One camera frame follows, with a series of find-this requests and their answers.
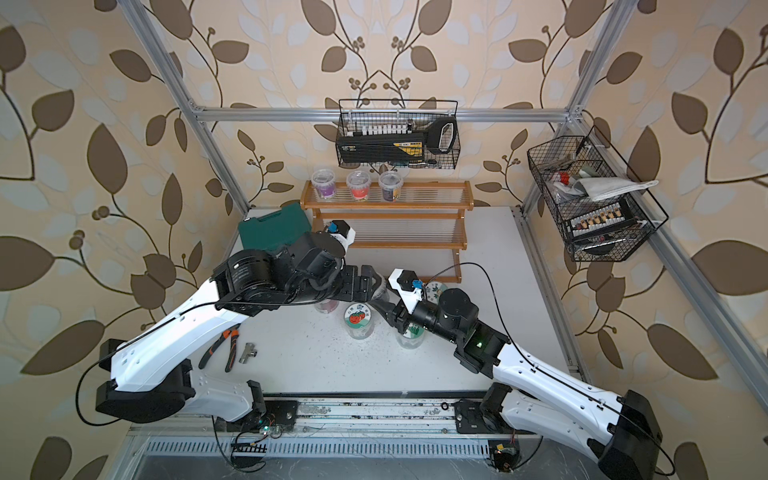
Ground black wire basket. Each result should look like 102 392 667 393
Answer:
335 97 461 170
527 126 669 262

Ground orange black pliers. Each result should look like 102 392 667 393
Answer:
197 323 243 374

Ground green plastic tool case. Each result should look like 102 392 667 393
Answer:
238 203 311 251

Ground white paper bag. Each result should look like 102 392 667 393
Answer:
575 177 659 202

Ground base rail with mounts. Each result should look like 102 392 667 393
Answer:
127 397 542 462

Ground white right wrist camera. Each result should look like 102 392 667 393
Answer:
388 268 424 314

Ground small clear seed cup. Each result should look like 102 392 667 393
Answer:
378 171 404 202

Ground lidded seed jar by shelf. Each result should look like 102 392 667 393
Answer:
424 281 448 304

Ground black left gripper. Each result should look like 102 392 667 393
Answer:
282 267 388 312

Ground tomato lid seed jar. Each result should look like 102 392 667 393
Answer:
344 303 374 340

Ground red label seed cup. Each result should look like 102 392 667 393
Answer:
346 170 371 201

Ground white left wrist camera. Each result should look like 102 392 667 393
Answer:
324 220 356 251

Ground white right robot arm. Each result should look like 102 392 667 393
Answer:
370 288 662 479

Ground green lid seed jar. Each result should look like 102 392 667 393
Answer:
396 324 426 350

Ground black saw handle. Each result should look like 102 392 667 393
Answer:
425 117 458 155

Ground metal tee pipe fitting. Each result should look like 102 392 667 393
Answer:
239 342 257 364

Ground box of small bottles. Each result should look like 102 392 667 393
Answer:
566 201 639 240

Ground flower lid seed jar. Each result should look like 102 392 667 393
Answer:
314 300 339 314

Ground black wire basket right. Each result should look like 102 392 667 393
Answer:
527 126 669 262

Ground black wire basket back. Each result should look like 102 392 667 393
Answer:
335 97 461 170

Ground wooden three-tier shelf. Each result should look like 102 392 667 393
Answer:
300 181 474 283

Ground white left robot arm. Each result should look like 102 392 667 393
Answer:
95 232 383 423

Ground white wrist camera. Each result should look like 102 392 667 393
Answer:
324 220 356 251
388 268 424 314

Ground purple label seed cup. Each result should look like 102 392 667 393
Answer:
311 169 336 200

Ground aluminium frame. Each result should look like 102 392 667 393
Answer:
119 1 767 407

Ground black yellow tool case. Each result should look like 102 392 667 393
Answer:
336 133 425 165

